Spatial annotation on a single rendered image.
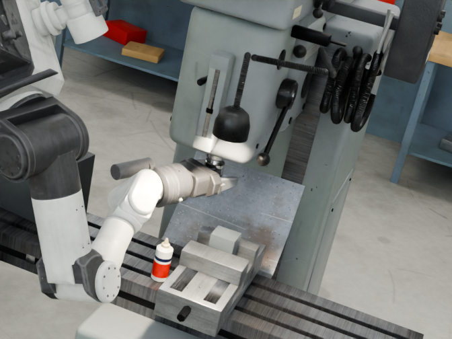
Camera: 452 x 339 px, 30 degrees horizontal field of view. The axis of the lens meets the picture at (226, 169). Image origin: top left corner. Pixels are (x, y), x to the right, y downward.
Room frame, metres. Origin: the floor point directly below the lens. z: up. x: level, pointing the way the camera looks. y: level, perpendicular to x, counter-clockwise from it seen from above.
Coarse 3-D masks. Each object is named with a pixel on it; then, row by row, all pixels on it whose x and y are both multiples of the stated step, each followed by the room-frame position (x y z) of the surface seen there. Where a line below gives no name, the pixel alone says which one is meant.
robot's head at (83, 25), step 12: (60, 0) 1.44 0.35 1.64; (72, 0) 1.43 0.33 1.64; (84, 0) 1.44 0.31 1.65; (48, 12) 1.43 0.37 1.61; (60, 12) 1.44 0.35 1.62; (72, 12) 1.43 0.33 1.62; (84, 12) 1.44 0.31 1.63; (48, 24) 1.42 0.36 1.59; (60, 24) 1.44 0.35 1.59; (72, 24) 1.43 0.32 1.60; (84, 24) 1.43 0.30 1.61; (96, 24) 1.44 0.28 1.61; (72, 36) 1.45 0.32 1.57; (84, 36) 1.43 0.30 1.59; (96, 36) 1.43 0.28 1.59
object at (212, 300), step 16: (208, 240) 1.76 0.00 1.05; (240, 240) 1.77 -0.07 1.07; (240, 256) 1.74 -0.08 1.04; (256, 256) 1.75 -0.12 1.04; (176, 272) 1.62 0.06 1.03; (192, 272) 1.64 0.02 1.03; (256, 272) 1.81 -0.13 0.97; (160, 288) 1.55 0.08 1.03; (176, 288) 1.56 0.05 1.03; (192, 288) 1.58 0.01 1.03; (208, 288) 1.59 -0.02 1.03; (224, 288) 1.60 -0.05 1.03; (240, 288) 1.67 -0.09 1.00; (160, 304) 1.54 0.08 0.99; (176, 304) 1.53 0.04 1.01; (192, 304) 1.53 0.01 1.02; (208, 304) 1.53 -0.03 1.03; (224, 304) 1.54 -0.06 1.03; (176, 320) 1.53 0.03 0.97; (192, 320) 1.52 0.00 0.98; (208, 320) 1.52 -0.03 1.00; (224, 320) 1.56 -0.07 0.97
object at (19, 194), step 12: (84, 168) 1.86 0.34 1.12; (0, 180) 1.86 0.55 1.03; (84, 180) 1.87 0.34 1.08; (0, 192) 1.86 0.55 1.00; (12, 192) 1.85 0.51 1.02; (24, 192) 1.84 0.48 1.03; (84, 192) 1.88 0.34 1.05; (0, 204) 1.86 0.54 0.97; (12, 204) 1.85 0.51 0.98; (24, 204) 1.83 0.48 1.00; (84, 204) 1.89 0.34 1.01; (24, 216) 1.83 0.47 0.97
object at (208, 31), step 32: (192, 32) 1.68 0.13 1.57; (224, 32) 1.66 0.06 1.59; (256, 32) 1.64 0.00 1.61; (288, 32) 1.70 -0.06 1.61; (192, 64) 1.67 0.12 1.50; (256, 64) 1.64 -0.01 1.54; (192, 96) 1.67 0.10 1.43; (256, 96) 1.64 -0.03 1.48; (192, 128) 1.67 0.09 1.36; (256, 128) 1.64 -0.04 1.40
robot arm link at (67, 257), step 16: (80, 192) 1.32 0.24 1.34; (48, 208) 1.27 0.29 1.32; (64, 208) 1.28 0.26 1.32; (80, 208) 1.31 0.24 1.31; (48, 224) 1.27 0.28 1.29; (64, 224) 1.27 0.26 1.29; (80, 224) 1.29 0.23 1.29; (48, 240) 1.27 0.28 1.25; (64, 240) 1.27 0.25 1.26; (80, 240) 1.28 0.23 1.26; (48, 256) 1.27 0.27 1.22; (64, 256) 1.26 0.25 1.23; (80, 256) 1.28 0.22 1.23; (96, 256) 1.30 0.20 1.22; (48, 272) 1.27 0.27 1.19; (64, 272) 1.26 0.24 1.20; (80, 272) 1.26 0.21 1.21; (96, 272) 1.29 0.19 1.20; (112, 272) 1.32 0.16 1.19; (48, 288) 1.28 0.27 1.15; (96, 288) 1.27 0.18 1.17; (112, 288) 1.31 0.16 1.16
